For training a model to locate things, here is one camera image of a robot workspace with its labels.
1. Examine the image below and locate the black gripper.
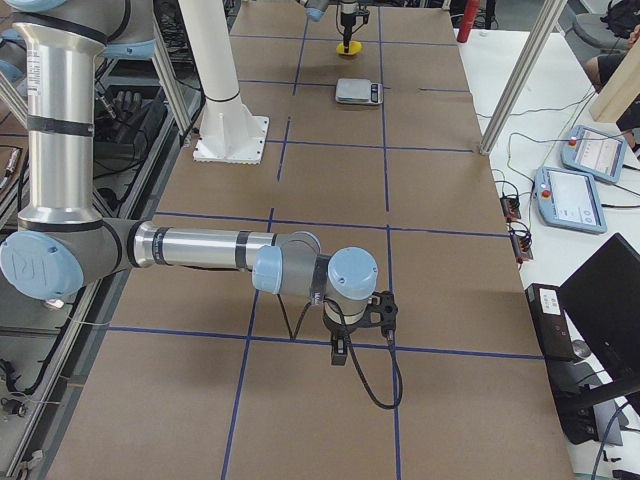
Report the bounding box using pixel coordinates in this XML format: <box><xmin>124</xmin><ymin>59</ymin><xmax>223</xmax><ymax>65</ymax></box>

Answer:
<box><xmin>338</xmin><ymin>0</ymin><xmax>357</xmax><ymax>53</ymax></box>
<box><xmin>323</xmin><ymin>303</ymin><xmax>356</xmax><ymax>366</ymax></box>

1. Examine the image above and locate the yellow mango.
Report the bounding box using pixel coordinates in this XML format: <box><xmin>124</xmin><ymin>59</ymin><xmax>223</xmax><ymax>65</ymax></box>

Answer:
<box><xmin>336</xmin><ymin>40</ymin><xmax>362</xmax><ymax>57</ymax></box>

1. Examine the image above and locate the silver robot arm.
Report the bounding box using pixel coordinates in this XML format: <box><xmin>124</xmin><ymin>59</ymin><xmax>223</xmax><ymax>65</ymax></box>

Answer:
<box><xmin>297</xmin><ymin>0</ymin><xmax>359</xmax><ymax>56</ymax></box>
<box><xmin>1</xmin><ymin>1</ymin><xmax>378</xmax><ymax>365</ymax></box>

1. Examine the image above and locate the blue tape strip lengthwise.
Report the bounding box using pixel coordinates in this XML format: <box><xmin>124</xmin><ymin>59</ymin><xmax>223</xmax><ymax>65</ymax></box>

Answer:
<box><xmin>376</xmin><ymin>6</ymin><xmax>404</xmax><ymax>480</ymax></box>

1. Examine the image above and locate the silver electronic kitchen scale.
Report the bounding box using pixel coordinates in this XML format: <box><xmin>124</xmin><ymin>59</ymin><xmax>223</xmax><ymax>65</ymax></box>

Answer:
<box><xmin>335</xmin><ymin>78</ymin><xmax>384</xmax><ymax>105</ymax></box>

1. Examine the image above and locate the red cylinder bottle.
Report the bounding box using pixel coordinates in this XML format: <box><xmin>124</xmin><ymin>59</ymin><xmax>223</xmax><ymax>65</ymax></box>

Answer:
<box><xmin>456</xmin><ymin>0</ymin><xmax>480</xmax><ymax>43</ymax></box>

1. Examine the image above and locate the near orange circuit board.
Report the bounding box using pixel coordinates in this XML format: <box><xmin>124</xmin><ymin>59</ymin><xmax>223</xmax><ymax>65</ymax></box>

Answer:
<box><xmin>508</xmin><ymin>221</ymin><xmax>534</xmax><ymax>264</ymax></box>

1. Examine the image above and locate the orange circuit board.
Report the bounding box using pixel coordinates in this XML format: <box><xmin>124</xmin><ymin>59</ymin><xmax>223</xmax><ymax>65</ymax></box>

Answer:
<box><xmin>508</xmin><ymin>221</ymin><xmax>534</xmax><ymax>264</ymax></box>
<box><xmin>499</xmin><ymin>180</ymin><xmax>521</xmax><ymax>222</ymax></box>

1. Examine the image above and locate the black mini computer box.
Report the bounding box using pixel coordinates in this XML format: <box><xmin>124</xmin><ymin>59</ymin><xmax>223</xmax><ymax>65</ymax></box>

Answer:
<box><xmin>525</xmin><ymin>283</ymin><xmax>576</xmax><ymax>362</ymax></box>

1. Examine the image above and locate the far orange circuit board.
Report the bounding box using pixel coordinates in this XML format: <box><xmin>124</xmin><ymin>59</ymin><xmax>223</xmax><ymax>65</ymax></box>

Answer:
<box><xmin>499</xmin><ymin>180</ymin><xmax>521</xmax><ymax>222</ymax></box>

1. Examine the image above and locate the blue tape strip crosswise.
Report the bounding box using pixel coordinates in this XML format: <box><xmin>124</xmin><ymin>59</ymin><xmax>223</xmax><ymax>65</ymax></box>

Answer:
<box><xmin>107</xmin><ymin>326</ymin><xmax>544</xmax><ymax>361</ymax></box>

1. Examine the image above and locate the far blue teach pendant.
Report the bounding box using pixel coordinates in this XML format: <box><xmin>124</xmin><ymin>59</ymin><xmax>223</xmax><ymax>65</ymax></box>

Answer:
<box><xmin>561</xmin><ymin>125</ymin><xmax>626</xmax><ymax>184</ymax></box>

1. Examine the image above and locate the blue teach pendant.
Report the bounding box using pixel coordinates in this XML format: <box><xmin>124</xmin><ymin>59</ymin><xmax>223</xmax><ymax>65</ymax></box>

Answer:
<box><xmin>534</xmin><ymin>167</ymin><xmax>607</xmax><ymax>234</ymax></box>
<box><xmin>561</xmin><ymin>125</ymin><xmax>626</xmax><ymax>184</ymax></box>

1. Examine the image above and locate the seated person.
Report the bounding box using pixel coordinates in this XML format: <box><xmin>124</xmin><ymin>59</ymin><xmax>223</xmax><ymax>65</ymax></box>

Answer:
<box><xmin>585</xmin><ymin>0</ymin><xmax>639</xmax><ymax>92</ymax></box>

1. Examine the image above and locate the near blue teach pendant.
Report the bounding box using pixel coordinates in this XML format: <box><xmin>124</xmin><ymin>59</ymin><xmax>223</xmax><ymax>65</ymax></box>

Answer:
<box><xmin>534</xmin><ymin>167</ymin><xmax>607</xmax><ymax>234</ymax></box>

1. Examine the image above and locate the black monitor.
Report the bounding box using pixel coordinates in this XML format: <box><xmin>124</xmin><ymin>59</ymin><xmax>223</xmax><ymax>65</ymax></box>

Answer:
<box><xmin>559</xmin><ymin>233</ymin><xmax>639</xmax><ymax>379</ymax></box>

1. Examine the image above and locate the wooden board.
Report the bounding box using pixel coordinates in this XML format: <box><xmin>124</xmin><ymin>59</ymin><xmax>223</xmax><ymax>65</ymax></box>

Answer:
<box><xmin>589</xmin><ymin>26</ymin><xmax>639</xmax><ymax>123</ymax></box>

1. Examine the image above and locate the black camera cable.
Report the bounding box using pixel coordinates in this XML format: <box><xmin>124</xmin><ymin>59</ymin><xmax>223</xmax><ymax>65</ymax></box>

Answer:
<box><xmin>277</xmin><ymin>294</ymin><xmax>404</xmax><ymax>411</ymax></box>

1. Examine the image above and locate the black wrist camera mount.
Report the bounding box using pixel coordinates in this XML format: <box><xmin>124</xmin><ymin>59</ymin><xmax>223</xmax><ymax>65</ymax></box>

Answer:
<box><xmin>360</xmin><ymin>291</ymin><xmax>398</xmax><ymax>339</ymax></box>

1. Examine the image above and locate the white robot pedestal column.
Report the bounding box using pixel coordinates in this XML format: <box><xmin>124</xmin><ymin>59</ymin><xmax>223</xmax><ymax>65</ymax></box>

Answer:
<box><xmin>179</xmin><ymin>0</ymin><xmax>269</xmax><ymax>164</ymax></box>

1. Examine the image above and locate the aluminium frame post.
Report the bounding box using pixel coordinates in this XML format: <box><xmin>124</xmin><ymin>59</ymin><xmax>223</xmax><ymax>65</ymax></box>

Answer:
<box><xmin>479</xmin><ymin>0</ymin><xmax>567</xmax><ymax>156</ymax></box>

